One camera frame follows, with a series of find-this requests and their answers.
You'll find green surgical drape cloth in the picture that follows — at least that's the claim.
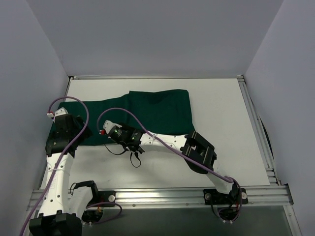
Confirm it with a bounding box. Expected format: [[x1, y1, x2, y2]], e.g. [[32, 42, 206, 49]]
[[59, 89, 194, 146]]

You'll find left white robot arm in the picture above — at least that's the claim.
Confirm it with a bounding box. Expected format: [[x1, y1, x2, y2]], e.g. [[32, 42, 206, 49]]
[[29, 108, 99, 236]]

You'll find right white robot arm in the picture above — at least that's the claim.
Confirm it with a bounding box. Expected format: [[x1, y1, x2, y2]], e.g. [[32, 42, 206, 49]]
[[103, 120, 236, 203]]

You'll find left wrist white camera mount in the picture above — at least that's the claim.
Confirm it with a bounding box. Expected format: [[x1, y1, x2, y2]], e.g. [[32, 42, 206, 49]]
[[47, 107, 68, 119]]

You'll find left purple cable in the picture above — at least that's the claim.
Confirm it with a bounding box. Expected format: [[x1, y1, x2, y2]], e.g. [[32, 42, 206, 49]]
[[16, 96, 123, 236]]

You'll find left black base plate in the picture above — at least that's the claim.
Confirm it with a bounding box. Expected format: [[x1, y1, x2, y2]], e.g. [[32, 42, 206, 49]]
[[89, 190, 116, 207]]

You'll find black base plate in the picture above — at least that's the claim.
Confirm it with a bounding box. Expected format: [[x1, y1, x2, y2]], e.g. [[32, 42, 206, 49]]
[[89, 190, 116, 207], [203, 188, 249, 205]]

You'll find back aluminium rail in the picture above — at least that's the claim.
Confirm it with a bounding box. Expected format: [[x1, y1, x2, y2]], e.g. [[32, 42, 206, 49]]
[[71, 75, 245, 81]]

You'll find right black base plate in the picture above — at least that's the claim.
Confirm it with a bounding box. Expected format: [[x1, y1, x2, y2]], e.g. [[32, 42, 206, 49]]
[[203, 188, 249, 205]]

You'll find front aluminium rail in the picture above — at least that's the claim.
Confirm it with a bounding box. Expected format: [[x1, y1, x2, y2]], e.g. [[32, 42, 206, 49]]
[[114, 185, 295, 209]]

